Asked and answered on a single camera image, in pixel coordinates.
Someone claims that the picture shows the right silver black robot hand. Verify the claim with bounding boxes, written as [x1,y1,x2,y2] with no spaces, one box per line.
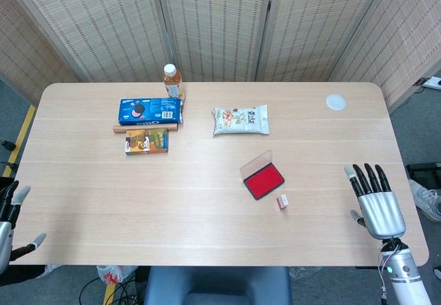
[344,162,407,240]

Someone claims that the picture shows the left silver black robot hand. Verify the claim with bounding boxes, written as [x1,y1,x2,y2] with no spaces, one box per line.
[0,180,48,273]

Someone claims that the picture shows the small red white stamp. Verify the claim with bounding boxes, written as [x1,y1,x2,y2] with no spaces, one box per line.
[276,193,291,211]

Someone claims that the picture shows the grey sneaker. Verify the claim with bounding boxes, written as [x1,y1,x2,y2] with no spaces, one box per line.
[408,179,441,223]

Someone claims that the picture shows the white red plastic bag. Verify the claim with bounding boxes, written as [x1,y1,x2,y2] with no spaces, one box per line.
[96,264,137,284]

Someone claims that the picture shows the round white plastic lid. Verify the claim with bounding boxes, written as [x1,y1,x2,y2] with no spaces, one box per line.
[325,94,347,112]

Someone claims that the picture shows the red ink pad case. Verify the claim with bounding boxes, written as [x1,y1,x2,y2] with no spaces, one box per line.
[239,149,286,201]

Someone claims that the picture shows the white power strip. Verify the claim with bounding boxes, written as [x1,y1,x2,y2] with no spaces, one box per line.
[415,76,441,91]

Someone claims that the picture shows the brown cardboard tube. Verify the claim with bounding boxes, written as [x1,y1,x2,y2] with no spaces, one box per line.
[112,123,181,135]

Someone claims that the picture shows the orange colourful snack box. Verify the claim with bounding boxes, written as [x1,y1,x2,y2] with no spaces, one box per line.
[124,128,170,156]

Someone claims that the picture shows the white snack bag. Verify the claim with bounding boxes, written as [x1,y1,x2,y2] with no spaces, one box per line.
[211,104,270,136]

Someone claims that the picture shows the woven folding screen panel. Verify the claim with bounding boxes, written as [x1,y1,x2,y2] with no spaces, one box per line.
[256,0,394,83]
[3,0,178,84]
[0,0,81,107]
[329,0,441,114]
[154,0,275,83]

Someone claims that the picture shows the blue-grey padded seat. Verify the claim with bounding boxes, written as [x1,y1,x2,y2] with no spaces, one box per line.
[143,266,293,305]

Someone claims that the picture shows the blue Oreo cookie box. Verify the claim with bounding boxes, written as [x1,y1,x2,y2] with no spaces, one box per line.
[118,97,184,126]

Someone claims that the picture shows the tea bottle white cap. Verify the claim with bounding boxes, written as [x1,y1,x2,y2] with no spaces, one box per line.
[162,63,187,105]

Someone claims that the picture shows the white red wrist cable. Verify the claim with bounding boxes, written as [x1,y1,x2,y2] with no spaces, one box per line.
[378,241,402,303]

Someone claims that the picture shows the black metal base frame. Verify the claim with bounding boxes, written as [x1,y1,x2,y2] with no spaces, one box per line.
[405,162,441,182]

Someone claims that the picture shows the black floor cables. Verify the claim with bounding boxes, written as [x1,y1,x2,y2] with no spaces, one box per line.
[79,273,146,305]

